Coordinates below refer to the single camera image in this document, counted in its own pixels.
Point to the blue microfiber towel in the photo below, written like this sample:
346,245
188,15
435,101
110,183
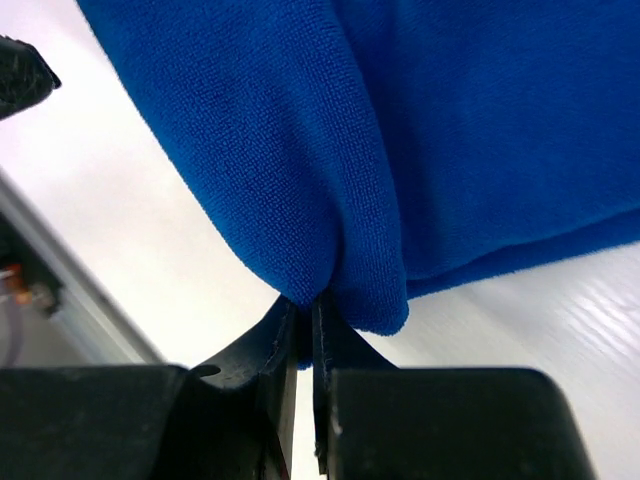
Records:
385,150

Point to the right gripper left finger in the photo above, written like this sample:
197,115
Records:
230,417

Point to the aluminium rail frame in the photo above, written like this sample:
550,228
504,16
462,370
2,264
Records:
52,312

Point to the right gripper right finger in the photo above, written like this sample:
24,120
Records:
374,420

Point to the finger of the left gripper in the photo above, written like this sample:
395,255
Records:
26,78

